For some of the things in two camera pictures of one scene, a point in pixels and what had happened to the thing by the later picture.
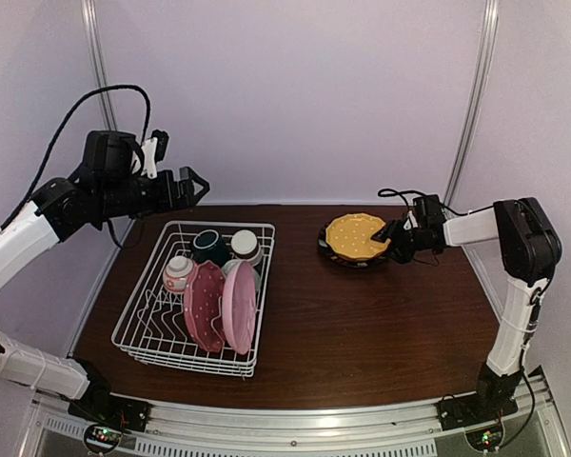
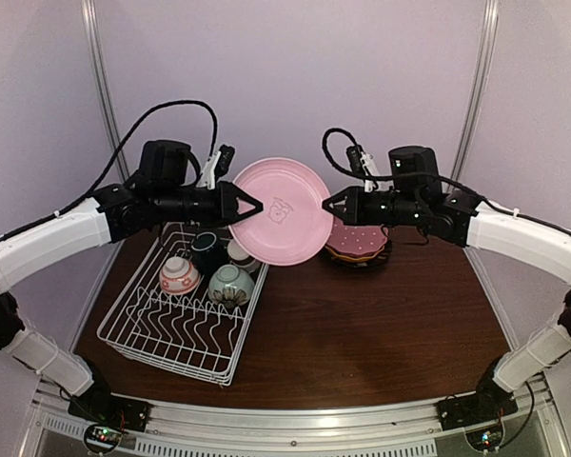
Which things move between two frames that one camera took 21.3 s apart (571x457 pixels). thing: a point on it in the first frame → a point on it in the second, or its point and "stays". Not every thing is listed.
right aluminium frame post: (485, 67) stays
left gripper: (167, 199) → (226, 193)
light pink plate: (239, 307) → (294, 225)
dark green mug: (207, 246) stays
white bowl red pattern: (177, 272) stays
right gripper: (393, 229) → (356, 212)
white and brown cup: (244, 244) → (240, 257)
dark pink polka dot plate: (205, 306) → (356, 239)
